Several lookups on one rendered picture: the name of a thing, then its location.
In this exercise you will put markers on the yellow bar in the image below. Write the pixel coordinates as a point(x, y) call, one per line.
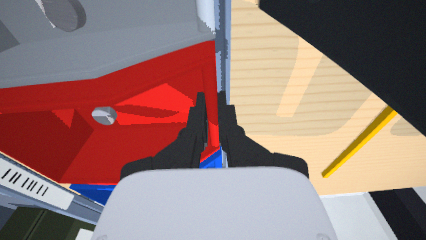
point(368, 133)

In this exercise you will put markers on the blue open bin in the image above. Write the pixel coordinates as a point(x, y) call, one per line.
point(101, 193)

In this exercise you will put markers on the olive green tool case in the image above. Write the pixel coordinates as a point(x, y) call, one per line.
point(28, 223)

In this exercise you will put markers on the red bin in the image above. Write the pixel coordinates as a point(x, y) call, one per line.
point(71, 147)

